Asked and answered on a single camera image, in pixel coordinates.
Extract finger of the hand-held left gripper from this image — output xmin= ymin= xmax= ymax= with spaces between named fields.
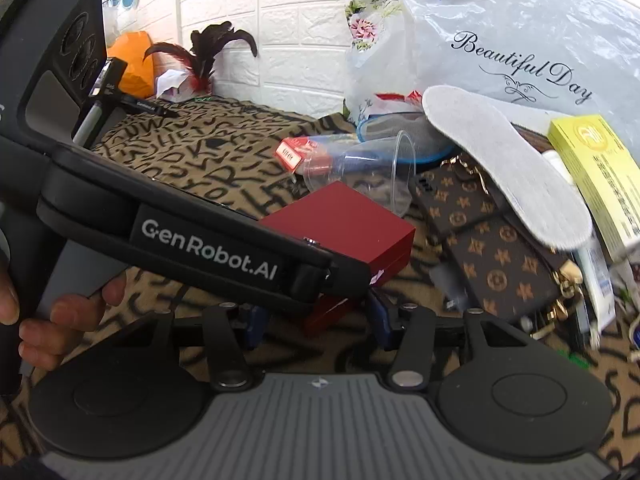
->
xmin=300 ymin=254 xmax=374 ymax=317

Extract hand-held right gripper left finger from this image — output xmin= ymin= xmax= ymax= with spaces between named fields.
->
xmin=100 ymin=302 xmax=273 ymax=394

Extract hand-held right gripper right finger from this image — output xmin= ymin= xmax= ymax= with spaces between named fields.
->
xmin=367 ymin=291 xmax=547 ymax=394

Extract dark red box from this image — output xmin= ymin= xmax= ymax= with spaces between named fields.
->
xmin=259 ymin=181 xmax=417 ymax=339

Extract person's left hand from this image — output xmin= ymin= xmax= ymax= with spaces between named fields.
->
xmin=0 ymin=260 xmax=129 ymax=372

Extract letter print blanket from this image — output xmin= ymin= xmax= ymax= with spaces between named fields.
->
xmin=0 ymin=94 xmax=640 ymax=471

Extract flat black device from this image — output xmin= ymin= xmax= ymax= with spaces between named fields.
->
xmin=121 ymin=94 xmax=177 ymax=119

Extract clear plastic cup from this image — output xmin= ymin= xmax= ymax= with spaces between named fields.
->
xmin=294 ymin=129 xmax=419 ymax=217

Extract crumpled white paper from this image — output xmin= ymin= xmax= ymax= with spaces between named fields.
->
xmin=154 ymin=69 xmax=194 ymax=102

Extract red white small packet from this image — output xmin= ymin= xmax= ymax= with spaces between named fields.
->
xmin=277 ymin=135 xmax=332 ymax=174

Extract brown monogram phone case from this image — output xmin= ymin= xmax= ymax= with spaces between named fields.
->
xmin=409 ymin=157 xmax=503 ymax=237

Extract brown monogram pouch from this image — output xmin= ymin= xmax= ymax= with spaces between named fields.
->
xmin=444 ymin=212 xmax=585 ymax=333

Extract orange bag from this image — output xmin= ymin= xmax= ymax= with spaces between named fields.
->
xmin=106 ymin=31 xmax=157 ymax=100

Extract black and red feathers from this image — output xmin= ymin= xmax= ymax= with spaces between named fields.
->
xmin=143 ymin=20 xmax=259 ymax=97

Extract white insole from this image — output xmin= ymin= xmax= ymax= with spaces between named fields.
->
xmin=421 ymin=84 xmax=594 ymax=252

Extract white medicine box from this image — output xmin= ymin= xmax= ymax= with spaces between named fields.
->
xmin=574 ymin=246 xmax=619 ymax=350

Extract small white bottle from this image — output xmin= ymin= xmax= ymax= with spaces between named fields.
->
xmin=541 ymin=149 xmax=572 ymax=182

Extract yellow medicine box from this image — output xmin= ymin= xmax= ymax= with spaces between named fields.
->
xmin=546 ymin=114 xmax=640 ymax=262

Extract floral plastic bag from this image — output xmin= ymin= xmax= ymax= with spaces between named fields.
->
xmin=344 ymin=0 xmax=640 ymax=133

